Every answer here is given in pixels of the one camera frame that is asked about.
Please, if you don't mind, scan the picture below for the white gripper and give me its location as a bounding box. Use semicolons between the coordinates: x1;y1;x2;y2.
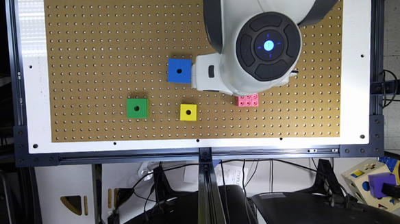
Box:
190;53;225;91

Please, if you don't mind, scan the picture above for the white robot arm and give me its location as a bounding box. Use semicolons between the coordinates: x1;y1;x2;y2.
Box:
190;0;339;97

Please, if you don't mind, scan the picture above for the blue cube block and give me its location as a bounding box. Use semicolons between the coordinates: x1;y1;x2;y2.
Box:
167;58;192;84

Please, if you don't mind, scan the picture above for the yellow cube block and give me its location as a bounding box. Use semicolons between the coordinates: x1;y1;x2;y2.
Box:
179;103;197;121

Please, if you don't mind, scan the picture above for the pink studded block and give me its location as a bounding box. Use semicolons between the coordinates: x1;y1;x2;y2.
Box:
236;93;259;107

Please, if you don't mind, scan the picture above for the green cube block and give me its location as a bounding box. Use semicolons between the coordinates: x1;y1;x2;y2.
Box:
126;98;149;119

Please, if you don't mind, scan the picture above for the purple cube block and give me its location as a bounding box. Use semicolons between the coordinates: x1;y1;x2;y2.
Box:
368;172;397;198

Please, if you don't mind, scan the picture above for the brown pegboard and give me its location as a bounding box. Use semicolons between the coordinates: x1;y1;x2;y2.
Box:
44;0;343;142

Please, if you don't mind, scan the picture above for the white manual paper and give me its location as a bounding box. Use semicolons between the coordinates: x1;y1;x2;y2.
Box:
182;160;252;191

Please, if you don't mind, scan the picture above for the black chair left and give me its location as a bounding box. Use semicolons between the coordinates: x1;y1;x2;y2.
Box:
124;185;258;224

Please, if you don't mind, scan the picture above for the black chair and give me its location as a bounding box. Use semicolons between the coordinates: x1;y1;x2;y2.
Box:
124;185;258;224
252;192;400;224

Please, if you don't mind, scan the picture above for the black chair right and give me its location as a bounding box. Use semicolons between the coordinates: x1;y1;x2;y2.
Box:
252;192;400;224

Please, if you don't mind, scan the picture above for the white cabinet with cutouts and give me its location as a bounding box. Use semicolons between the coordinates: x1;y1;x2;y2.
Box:
35;164;97;224

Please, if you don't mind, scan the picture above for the wooden shape sorter box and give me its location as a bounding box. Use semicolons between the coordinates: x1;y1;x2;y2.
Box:
341;159;400;212

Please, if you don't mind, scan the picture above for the dark aluminium table frame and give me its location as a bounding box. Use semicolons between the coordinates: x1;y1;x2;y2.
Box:
4;0;400;224

